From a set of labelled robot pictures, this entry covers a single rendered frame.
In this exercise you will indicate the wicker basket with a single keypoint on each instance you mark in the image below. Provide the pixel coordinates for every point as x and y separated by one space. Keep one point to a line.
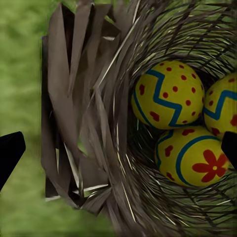
89 70

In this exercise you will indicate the easter egg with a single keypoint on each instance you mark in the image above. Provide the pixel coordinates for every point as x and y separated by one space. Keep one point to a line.
191 156
168 95
219 112

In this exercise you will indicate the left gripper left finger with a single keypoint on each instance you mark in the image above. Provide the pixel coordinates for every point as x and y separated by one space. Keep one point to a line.
12 146

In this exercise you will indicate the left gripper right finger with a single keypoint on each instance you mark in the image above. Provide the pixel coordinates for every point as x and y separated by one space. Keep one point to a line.
229 147

